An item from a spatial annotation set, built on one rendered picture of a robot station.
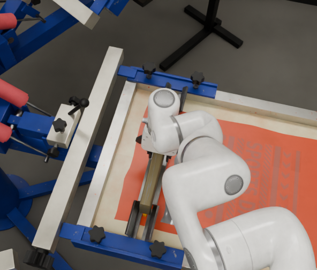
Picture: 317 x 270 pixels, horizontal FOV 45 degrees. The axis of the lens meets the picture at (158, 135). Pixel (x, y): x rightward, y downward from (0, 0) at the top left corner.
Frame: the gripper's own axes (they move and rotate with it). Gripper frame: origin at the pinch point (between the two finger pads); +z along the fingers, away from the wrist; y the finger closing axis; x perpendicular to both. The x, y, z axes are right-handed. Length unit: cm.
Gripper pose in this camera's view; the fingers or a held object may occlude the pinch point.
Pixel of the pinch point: (159, 153)
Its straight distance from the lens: 114.1
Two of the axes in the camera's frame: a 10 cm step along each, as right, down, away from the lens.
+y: 9.7, 2.2, -0.8
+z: -0.4, 4.8, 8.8
